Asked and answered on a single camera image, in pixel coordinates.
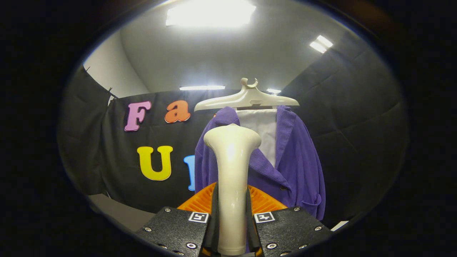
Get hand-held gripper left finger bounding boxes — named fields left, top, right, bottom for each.
left=136, top=182, right=219, bottom=257

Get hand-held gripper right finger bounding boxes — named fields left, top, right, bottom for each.
left=246, top=184, right=334, bottom=257

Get purple corduroy jacket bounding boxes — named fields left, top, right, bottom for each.
left=195, top=106, right=326, bottom=221

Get white garment steamer head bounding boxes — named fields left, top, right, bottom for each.
left=204, top=124, right=262, bottom=256

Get beige plastic clothes hanger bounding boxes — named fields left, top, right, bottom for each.
left=194, top=78, right=300, bottom=112

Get grey cabinet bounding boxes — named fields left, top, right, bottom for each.
left=89, top=194, right=156, bottom=232

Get black backdrop cloth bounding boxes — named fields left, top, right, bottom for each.
left=102, top=89, right=286, bottom=213

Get white inner shirt panel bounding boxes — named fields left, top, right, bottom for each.
left=236, top=109, right=278, bottom=168

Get plain black side curtain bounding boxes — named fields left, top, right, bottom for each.
left=57, top=66, right=115, bottom=196
left=280, top=31, right=409, bottom=229

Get double strip ceiling light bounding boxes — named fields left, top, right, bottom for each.
left=309, top=35, right=333, bottom=54

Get large square ceiling light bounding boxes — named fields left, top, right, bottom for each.
left=166, top=0, right=257, bottom=29

